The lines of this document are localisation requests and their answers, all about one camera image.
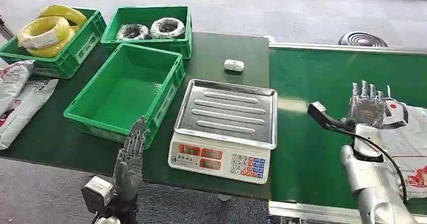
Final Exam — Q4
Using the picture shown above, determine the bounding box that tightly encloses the yellow wire coil with label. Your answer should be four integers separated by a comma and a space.
17, 16, 73, 50

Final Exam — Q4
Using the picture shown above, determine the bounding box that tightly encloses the pale wrapped wire coil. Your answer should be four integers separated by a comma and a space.
150, 17, 186, 40

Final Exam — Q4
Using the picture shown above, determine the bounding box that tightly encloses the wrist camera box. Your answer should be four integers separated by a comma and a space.
307, 101, 355, 133
81, 176, 115, 216

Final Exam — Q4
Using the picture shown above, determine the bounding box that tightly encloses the metal stand leg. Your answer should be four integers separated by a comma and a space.
0, 15, 16, 42

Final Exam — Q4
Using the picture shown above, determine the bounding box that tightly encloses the dark wrapped wire coil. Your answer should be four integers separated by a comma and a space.
115, 23, 153, 41

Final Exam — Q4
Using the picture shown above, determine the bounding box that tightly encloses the dark spiral floor coil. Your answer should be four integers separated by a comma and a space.
337, 31, 390, 48

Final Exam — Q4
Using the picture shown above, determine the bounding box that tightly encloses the green conveyor belt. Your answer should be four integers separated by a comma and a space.
267, 42, 427, 224

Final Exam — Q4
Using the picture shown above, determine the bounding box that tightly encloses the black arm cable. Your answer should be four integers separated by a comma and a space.
343, 127, 408, 205

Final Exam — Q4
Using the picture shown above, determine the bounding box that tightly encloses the green crate with wrapped coils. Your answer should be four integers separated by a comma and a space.
100, 5, 193, 61

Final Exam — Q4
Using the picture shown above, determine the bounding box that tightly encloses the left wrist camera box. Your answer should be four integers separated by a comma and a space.
81, 176, 115, 216

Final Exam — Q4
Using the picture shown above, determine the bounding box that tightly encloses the white electronic weighing scale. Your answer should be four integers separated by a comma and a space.
167, 79, 278, 185

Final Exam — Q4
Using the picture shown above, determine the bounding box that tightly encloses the empty green plastic crate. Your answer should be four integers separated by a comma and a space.
63, 43, 186, 150

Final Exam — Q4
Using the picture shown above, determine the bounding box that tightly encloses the white parcel bag red print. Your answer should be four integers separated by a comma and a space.
376, 97, 427, 200

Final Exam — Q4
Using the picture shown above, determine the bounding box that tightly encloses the small white plastic object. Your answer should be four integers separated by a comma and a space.
223, 58, 245, 72

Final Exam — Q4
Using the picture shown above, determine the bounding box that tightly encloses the green crate with yellow coils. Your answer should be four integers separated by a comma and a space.
0, 7, 107, 80

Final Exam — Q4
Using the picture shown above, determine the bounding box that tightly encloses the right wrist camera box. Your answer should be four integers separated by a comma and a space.
307, 101, 355, 133

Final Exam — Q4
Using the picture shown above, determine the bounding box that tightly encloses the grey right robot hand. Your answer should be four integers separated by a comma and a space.
346, 80, 410, 130

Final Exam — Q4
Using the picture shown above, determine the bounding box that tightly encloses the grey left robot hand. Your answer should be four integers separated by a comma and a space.
112, 115, 151, 201

